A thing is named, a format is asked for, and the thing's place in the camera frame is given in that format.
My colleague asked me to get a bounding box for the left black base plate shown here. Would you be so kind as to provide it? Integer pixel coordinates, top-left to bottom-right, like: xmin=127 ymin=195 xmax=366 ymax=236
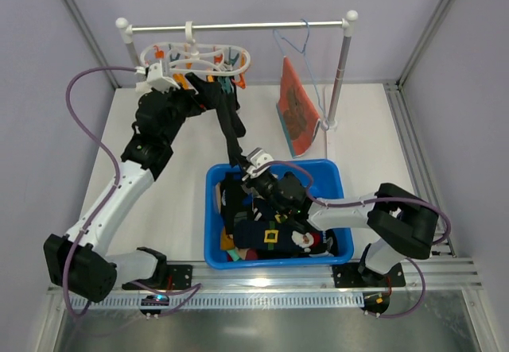
xmin=158 ymin=265 xmax=193 ymax=291

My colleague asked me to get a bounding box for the dark grey long sock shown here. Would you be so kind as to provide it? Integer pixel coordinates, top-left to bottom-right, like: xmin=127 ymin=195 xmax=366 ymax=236
xmin=214 ymin=81 xmax=247 ymax=168

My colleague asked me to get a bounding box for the navy santa belt sock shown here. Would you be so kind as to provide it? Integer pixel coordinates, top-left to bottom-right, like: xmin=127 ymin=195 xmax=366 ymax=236
xmin=232 ymin=220 xmax=338 ymax=257

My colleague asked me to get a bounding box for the blue wire hanger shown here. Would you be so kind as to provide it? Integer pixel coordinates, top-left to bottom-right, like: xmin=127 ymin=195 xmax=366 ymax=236
xmin=272 ymin=19 xmax=331 ymax=132

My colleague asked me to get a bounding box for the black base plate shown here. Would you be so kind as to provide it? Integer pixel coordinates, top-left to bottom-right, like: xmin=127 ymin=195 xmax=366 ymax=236
xmin=158 ymin=265 xmax=193 ymax=291
xmin=332 ymin=262 xmax=406 ymax=288

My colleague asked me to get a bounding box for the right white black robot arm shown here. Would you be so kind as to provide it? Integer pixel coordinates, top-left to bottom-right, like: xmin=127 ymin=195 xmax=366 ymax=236
xmin=233 ymin=170 xmax=443 ymax=287

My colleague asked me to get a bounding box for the white oval clip hanger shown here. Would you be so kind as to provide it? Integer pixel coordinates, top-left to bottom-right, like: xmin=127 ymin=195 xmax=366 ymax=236
xmin=139 ymin=21 xmax=251 ymax=79

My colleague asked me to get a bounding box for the white clothes rack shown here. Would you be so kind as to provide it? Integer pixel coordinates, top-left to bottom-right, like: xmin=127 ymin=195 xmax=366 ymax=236
xmin=115 ymin=10 xmax=359 ymax=131

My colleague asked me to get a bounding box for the blue plastic bin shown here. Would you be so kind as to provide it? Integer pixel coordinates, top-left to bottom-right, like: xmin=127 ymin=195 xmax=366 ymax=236
xmin=204 ymin=158 xmax=355 ymax=270

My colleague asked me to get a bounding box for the teal clothes peg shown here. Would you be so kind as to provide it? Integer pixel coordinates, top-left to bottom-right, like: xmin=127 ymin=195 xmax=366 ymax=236
xmin=217 ymin=76 xmax=235 ymax=95

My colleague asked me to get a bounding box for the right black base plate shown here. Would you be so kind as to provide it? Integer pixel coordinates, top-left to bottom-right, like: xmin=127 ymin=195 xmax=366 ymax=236
xmin=332 ymin=262 xmax=406 ymax=288

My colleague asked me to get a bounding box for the aluminium rail frame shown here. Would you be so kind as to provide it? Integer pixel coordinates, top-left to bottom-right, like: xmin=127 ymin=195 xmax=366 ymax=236
xmin=47 ymin=81 xmax=484 ymax=309

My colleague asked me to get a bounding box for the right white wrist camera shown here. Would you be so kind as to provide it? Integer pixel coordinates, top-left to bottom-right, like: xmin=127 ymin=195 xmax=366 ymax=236
xmin=244 ymin=147 xmax=274 ymax=179

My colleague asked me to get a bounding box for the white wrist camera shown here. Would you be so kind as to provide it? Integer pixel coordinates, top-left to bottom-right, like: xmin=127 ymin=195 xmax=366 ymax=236
xmin=135 ymin=60 xmax=181 ymax=93
xmin=244 ymin=147 xmax=274 ymax=179

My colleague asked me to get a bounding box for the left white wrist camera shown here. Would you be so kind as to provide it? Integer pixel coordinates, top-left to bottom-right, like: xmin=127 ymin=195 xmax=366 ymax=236
xmin=135 ymin=60 xmax=181 ymax=93

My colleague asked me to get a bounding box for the orange bear towel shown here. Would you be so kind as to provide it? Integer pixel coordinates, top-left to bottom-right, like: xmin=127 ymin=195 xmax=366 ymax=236
xmin=276 ymin=56 xmax=321 ymax=158

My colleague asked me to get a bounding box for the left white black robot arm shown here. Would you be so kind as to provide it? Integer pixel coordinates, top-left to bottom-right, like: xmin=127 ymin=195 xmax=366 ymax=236
xmin=43 ymin=73 xmax=214 ymax=303

